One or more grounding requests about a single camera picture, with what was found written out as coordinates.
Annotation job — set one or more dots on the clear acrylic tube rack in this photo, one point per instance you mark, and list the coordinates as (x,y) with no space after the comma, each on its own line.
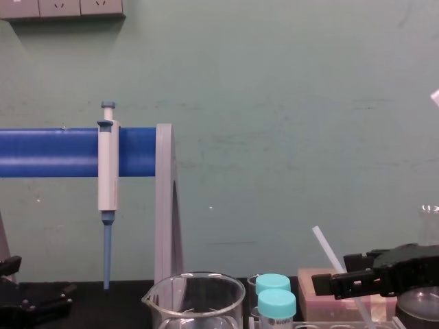
(326,325)

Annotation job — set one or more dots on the teal capped sample tube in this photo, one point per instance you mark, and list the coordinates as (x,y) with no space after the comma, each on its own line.
(277,305)
(272,282)

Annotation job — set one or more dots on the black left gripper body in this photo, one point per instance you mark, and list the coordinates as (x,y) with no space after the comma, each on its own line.
(10,305)

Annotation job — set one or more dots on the pale pink box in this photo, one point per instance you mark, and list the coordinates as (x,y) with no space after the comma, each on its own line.
(308,294)

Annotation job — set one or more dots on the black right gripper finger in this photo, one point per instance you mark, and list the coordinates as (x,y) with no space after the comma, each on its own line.
(350,282)
(360,262)

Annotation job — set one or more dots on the clear glass beaker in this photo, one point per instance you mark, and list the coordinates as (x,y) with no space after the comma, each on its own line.
(195,301)

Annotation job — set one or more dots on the clear glass stirring rod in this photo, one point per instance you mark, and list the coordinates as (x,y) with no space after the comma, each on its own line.
(327,248)

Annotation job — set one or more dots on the grey pipette rack upright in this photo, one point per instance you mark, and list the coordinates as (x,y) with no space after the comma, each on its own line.
(164,205)
(4,246)

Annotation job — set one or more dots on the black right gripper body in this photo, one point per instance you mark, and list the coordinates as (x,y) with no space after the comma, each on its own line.
(408,269)

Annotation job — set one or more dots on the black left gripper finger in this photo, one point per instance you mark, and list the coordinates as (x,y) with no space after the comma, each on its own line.
(48,298)
(9,264)

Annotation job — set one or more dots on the clear glass flask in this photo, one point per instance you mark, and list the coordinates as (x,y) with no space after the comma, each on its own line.
(428,226)

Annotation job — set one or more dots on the small clear open tube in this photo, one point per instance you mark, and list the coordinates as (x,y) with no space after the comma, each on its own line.
(252,284)

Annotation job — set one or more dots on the blue pipette rack bar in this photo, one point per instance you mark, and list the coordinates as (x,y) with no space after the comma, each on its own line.
(48,152)

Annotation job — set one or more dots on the white and blue pipette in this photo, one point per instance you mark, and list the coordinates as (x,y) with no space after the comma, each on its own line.
(108,171)

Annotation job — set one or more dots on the grey wall socket panel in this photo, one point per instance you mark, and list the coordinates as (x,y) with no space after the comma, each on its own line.
(61,8)

